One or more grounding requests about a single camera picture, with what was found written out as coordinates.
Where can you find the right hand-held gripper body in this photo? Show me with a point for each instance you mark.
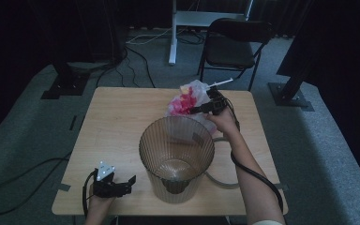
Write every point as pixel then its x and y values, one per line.
pixel 219 104

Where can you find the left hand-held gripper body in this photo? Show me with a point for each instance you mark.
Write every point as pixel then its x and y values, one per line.
pixel 104 187

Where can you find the clear plastic bin bag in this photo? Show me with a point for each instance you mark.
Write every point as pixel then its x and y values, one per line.
pixel 197 93

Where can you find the brown ribbed translucent bin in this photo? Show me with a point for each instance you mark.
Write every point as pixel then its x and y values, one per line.
pixel 176 175

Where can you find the person's left hand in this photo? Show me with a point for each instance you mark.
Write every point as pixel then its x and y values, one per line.
pixel 100 204

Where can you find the person's right hand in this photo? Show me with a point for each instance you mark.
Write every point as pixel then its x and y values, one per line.
pixel 224 123

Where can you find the red and pink crumpled wrappers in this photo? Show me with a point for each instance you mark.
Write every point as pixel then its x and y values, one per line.
pixel 182 103

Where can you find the grey tape patch on bin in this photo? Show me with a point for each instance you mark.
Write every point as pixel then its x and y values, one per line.
pixel 198 139

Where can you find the grey tape strip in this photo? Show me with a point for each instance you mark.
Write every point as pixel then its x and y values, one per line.
pixel 284 187
pixel 63 187

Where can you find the black folding chair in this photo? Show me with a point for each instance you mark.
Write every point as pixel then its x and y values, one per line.
pixel 229 51

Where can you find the black floor tape strip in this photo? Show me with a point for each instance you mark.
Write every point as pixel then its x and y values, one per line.
pixel 72 122

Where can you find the black stand with base plate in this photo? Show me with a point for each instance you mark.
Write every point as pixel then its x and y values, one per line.
pixel 65 87
pixel 289 97

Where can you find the white desk frame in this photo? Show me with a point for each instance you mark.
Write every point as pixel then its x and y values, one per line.
pixel 200 18

